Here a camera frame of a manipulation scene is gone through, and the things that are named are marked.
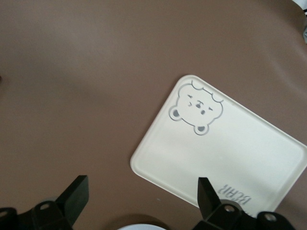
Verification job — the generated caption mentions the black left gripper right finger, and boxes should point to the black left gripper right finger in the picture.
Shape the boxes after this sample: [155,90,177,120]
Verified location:
[193,177,255,230]

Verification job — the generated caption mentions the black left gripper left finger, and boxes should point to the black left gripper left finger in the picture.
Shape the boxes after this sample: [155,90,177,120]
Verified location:
[30,175,90,230]

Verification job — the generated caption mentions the pale lilac round plate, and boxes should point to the pale lilac round plate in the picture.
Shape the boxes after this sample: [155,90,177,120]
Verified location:
[114,223,166,230]

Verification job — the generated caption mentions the cream bear print tray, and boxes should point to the cream bear print tray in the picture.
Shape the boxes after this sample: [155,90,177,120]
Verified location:
[129,74,307,213]

